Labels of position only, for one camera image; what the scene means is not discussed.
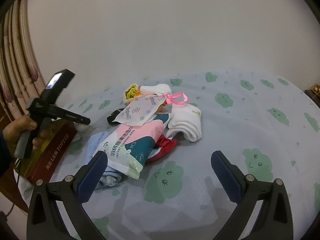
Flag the red gold toffee tin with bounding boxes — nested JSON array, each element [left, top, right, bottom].
[[14, 120, 77, 185]]

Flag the pink teal wipes pack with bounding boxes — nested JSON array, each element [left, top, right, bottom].
[[96, 113, 171, 179]]

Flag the white packet pink ribbon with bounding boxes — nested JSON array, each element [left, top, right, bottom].
[[114, 92, 188, 126]]

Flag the red white cloth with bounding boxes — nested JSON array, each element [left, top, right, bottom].
[[145, 135, 177, 164]]

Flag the white socks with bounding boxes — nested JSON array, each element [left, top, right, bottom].
[[165, 103, 202, 142]]

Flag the person's left hand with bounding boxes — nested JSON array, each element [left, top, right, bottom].
[[3, 115, 54, 156]]

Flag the beige floral curtain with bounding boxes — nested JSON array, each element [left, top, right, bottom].
[[1, 0, 44, 121]]

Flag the white sock yellow trim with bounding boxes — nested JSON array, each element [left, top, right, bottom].
[[123, 83, 172, 105]]

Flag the orange plush toy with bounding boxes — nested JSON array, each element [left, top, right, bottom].
[[133, 91, 149, 99]]

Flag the rolled light blue towel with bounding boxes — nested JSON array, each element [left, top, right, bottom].
[[84, 132, 122, 190]]

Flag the dark wooden side furniture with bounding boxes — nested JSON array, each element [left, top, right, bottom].
[[304, 83, 320, 107]]

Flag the black strap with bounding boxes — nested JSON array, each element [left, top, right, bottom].
[[107, 108, 125, 125]]

